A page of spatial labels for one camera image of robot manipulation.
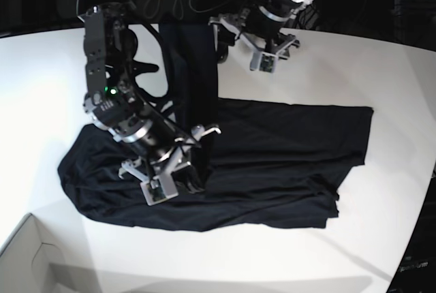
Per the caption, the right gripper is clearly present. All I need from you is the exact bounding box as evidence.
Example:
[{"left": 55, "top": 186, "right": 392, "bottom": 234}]
[{"left": 118, "top": 121, "right": 221, "bottom": 206}]

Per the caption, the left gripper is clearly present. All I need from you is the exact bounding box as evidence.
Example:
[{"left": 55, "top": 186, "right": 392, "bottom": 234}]
[{"left": 208, "top": 5, "right": 300, "bottom": 73}]

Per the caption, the black t-shirt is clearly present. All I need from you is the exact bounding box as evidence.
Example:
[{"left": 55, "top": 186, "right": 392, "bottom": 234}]
[{"left": 57, "top": 24, "right": 374, "bottom": 232}]

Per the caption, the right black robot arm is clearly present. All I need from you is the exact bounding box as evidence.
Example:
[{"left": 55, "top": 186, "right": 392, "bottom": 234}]
[{"left": 77, "top": 0, "right": 220, "bottom": 206}]

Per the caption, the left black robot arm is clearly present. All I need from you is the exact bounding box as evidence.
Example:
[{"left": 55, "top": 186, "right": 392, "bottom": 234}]
[{"left": 209, "top": 0, "right": 313, "bottom": 73}]

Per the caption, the white cardboard box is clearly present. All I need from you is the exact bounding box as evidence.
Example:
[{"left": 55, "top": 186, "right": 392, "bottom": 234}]
[{"left": 1, "top": 213, "right": 69, "bottom": 293}]

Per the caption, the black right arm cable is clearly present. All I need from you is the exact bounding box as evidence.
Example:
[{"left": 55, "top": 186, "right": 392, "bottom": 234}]
[{"left": 129, "top": 22, "right": 181, "bottom": 127}]

